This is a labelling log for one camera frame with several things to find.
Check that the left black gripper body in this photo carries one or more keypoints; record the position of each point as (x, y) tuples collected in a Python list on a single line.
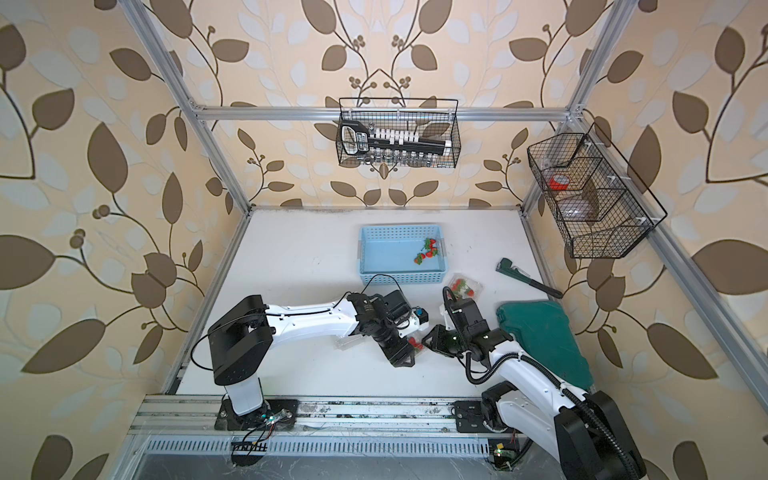
[(387, 334)]

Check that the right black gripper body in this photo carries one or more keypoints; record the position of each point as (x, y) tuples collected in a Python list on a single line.
[(458, 341)]

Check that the clear clamshell container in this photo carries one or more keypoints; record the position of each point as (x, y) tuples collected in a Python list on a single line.
[(476, 285), (348, 342), (415, 330)]

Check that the packed strawberries cluster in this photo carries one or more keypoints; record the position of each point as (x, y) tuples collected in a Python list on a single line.
[(461, 288)]

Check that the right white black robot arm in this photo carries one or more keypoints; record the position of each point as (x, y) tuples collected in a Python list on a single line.
[(585, 432)]

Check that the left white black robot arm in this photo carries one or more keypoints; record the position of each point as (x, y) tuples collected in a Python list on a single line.
[(240, 340)]

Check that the strawberries in blue basket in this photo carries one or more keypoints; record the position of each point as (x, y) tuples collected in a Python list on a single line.
[(429, 250)]

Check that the blue plastic basket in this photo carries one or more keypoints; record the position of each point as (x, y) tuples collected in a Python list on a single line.
[(386, 254)]

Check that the green pipe wrench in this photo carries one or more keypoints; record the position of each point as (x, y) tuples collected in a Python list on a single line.
[(507, 268)]

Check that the clear dish in basket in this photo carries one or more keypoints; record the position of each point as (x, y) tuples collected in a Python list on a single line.
[(578, 210)]

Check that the red tape roll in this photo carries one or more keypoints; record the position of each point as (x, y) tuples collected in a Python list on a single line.
[(558, 182)]

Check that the black white tool set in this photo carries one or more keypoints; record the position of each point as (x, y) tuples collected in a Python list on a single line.
[(359, 140)]

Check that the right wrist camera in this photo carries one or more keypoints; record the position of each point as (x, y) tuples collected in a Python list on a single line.
[(466, 317)]

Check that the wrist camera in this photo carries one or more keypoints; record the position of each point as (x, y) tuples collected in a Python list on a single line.
[(419, 318), (466, 317)]

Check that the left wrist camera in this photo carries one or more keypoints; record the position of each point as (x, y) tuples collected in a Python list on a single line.
[(419, 318)]

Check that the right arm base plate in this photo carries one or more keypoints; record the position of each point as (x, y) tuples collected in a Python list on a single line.
[(474, 417)]

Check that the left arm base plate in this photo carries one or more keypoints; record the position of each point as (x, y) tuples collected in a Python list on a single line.
[(278, 413)]

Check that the back black wire basket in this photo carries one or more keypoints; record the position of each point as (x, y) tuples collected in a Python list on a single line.
[(432, 117)]

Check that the black wire basket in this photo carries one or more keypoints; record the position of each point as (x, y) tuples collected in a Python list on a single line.
[(432, 117), (627, 208)]

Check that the right black wire basket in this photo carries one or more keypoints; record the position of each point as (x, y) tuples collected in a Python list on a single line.
[(627, 208)]

